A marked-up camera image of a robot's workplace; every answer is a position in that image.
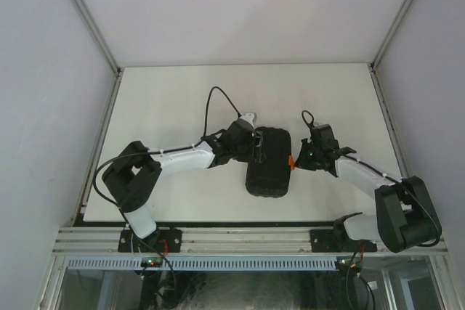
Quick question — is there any black plastic tool case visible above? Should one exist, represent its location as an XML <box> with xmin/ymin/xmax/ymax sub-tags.
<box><xmin>245</xmin><ymin>126</ymin><xmax>291</xmax><ymax>198</ymax></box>

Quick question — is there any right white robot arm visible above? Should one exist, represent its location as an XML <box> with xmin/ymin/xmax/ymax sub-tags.
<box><xmin>295</xmin><ymin>123</ymin><xmax>442</xmax><ymax>253</ymax></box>

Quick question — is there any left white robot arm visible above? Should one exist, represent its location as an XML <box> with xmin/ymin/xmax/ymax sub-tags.
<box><xmin>99</xmin><ymin>113</ymin><xmax>263</xmax><ymax>252</ymax></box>

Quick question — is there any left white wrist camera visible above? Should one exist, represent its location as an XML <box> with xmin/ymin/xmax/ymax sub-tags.
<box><xmin>238</xmin><ymin>113</ymin><xmax>257</xmax><ymax>129</ymax></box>

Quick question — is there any right black camera cable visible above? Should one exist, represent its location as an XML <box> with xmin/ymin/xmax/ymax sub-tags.
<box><xmin>300</xmin><ymin>109</ymin><xmax>442</xmax><ymax>248</ymax></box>

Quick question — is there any black camera cable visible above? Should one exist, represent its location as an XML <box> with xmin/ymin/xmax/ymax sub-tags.
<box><xmin>300</xmin><ymin>109</ymin><xmax>442</xmax><ymax>248</ymax></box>
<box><xmin>92</xmin><ymin>86</ymin><xmax>243</xmax><ymax>211</ymax></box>

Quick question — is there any left black camera cable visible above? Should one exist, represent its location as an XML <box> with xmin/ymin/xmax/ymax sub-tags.
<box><xmin>92</xmin><ymin>86</ymin><xmax>243</xmax><ymax>211</ymax></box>

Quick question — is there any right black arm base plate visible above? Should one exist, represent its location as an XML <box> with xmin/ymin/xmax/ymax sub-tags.
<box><xmin>310</xmin><ymin>229</ymin><xmax>377</xmax><ymax>253</ymax></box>

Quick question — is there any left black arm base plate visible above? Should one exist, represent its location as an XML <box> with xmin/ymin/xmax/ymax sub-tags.
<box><xmin>118</xmin><ymin>228</ymin><xmax>182</xmax><ymax>255</ymax></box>

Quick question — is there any aluminium front frame rail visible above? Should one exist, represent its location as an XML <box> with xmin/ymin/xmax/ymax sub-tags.
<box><xmin>52</xmin><ymin>225</ymin><xmax>448</xmax><ymax>255</ymax></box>

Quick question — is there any blue slotted cable duct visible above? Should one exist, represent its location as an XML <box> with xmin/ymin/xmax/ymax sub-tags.
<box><xmin>68</xmin><ymin>256</ymin><xmax>337</xmax><ymax>272</ymax></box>

